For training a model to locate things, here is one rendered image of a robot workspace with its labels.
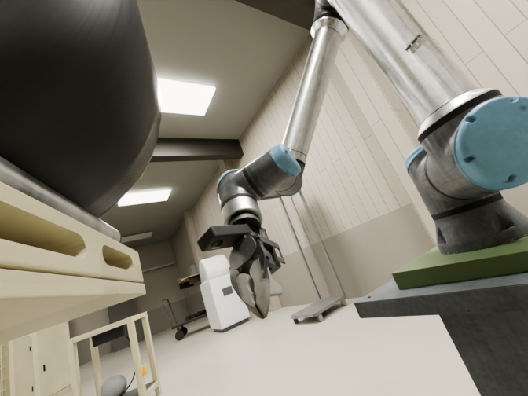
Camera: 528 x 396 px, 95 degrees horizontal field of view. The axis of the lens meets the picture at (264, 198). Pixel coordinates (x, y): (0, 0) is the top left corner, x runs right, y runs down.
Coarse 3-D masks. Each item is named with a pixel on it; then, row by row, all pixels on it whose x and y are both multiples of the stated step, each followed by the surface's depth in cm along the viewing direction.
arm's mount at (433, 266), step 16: (432, 256) 64; (448, 256) 57; (464, 256) 52; (480, 256) 48; (496, 256) 44; (512, 256) 43; (400, 272) 59; (416, 272) 56; (432, 272) 53; (448, 272) 51; (464, 272) 49; (480, 272) 47; (496, 272) 45; (512, 272) 43; (400, 288) 59
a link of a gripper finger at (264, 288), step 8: (256, 264) 42; (256, 272) 41; (256, 280) 40; (264, 280) 39; (272, 280) 42; (256, 288) 40; (264, 288) 39; (272, 288) 41; (280, 288) 43; (256, 296) 39; (264, 296) 38; (256, 304) 38; (264, 304) 38; (264, 312) 37
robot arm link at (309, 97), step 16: (320, 16) 73; (336, 16) 71; (320, 32) 73; (336, 32) 73; (320, 48) 72; (336, 48) 74; (320, 64) 72; (304, 80) 73; (320, 80) 72; (304, 96) 71; (320, 96) 72; (304, 112) 71; (288, 128) 72; (304, 128) 70; (288, 144) 71; (304, 144) 70; (304, 160) 71; (288, 192) 71
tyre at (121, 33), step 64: (0, 0) 23; (64, 0) 25; (128, 0) 33; (0, 64) 22; (64, 64) 25; (128, 64) 32; (0, 128) 22; (64, 128) 26; (128, 128) 36; (64, 192) 32
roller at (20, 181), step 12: (0, 156) 20; (0, 168) 20; (12, 168) 21; (0, 180) 20; (12, 180) 21; (24, 180) 22; (36, 180) 24; (24, 192) 22; (36, 192) 24; (48, 192) 25; (48, 204) 25; (60, 204) 27; (72, 204) 30; (72, 216) 30; (84, 216) 32; (96, 228) 35; (108, 228) 40; (120, 240) 45
